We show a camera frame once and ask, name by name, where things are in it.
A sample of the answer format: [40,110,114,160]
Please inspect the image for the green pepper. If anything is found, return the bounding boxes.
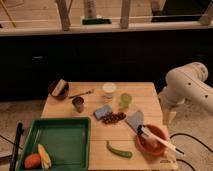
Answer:
[106,141,133,158]

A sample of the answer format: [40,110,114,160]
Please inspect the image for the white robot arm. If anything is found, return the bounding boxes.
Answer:
[158,62,213,125]

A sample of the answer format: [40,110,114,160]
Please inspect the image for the white cup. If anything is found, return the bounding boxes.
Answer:
[102,82,117,99]

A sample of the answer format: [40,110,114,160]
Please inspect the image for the green plastic cup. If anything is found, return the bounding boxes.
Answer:
[120,93,132,108]

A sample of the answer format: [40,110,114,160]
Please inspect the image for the metal cup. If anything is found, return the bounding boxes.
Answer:
[72,97,84,113]

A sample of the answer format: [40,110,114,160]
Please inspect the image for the blue sponge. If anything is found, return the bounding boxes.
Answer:
[94,105,112,120]

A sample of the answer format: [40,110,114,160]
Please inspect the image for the bunch of brown grapes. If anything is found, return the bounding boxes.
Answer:
[101,112,126,124]

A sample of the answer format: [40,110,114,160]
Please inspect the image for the dark brown bowl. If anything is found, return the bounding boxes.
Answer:
[48,79,69,100]

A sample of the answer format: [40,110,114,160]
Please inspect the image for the grey cloth piece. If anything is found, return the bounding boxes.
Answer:
[125,111,143,132]

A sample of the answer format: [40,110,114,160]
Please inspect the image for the bread slice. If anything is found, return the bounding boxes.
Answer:
[52,79,66,96]

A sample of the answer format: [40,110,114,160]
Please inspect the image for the green brush block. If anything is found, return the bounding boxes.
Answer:
[82,18,112,25]

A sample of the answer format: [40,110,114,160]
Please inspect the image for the green plastic tray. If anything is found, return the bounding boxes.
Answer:
[16,117,91,171]

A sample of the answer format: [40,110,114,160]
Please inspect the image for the red bowl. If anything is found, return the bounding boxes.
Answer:
[135,124,167,157]

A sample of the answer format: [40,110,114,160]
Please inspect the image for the black pole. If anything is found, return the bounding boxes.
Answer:
[9,122,24,171]

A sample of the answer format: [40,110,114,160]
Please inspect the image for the orange fruit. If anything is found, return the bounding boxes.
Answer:
[24,153,41,169]

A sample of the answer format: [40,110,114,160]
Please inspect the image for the black cable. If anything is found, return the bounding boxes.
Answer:
[169,132,213,171]

